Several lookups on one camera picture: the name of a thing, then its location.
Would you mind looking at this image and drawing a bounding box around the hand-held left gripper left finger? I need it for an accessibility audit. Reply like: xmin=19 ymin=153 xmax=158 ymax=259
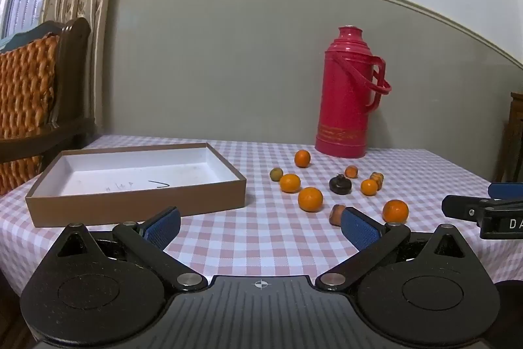
xmin=53 ymin=207 xmax=209 ymax=292

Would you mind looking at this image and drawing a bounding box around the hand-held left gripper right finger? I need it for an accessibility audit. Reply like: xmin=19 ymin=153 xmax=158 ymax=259
xmin=315 ymin=207 xmax=470 ymax=291

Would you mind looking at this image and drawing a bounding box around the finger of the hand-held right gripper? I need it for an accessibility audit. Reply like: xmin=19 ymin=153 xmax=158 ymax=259
xmin=488 ymin=182 xmax=523 ymax=200
xmin=442 ymin=195 xmax=523 ymax=219

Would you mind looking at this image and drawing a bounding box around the brown cardboard box white inside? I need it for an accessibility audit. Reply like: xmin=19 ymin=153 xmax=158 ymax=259
xmin=25 ymin=142 xmax=247 ymax=228

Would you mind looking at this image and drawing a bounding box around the orange-brown fruit piece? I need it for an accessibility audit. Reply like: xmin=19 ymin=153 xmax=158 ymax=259
xmin=329 ymin=204 xmax=346 ymax=226

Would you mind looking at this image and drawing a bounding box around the dark purple mangosteen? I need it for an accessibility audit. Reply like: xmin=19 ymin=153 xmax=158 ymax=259
xmin=329 ymin=174 xmax=352 ymax=195

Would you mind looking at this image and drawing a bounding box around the brown wooden furniture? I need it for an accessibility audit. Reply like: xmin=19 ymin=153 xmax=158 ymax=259
xmin=494 ymin=91 xmax=523 ymax=183

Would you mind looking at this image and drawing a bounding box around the pink checked tablecloth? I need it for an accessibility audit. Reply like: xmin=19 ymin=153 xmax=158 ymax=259
xmin=0 ymin=135 xmax=523 ymax=296

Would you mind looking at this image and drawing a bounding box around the red thermos flask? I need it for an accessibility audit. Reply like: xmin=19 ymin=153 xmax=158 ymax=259
xmin=314 ymin=26 xmax=392 ymax=159

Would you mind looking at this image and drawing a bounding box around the orange tufted seat cushion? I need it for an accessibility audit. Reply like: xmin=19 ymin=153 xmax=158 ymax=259
xmin=0 ymin=155 xmax=43 ymax=196

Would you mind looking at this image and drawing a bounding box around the dark wooden sofa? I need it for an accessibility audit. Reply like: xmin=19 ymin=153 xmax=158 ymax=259
xmin=0 ymin=17 xmax=96 ymax=196

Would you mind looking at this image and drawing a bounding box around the orange tufted back cushion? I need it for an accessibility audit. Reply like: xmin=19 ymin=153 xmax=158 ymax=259
xmin=0 ymin=34 xmax=60 ymax=139

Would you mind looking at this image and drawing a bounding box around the beige patterned curtain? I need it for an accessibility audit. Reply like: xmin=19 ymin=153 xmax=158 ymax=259
xmin=43 ymin=0 xmax=137 ymax=137

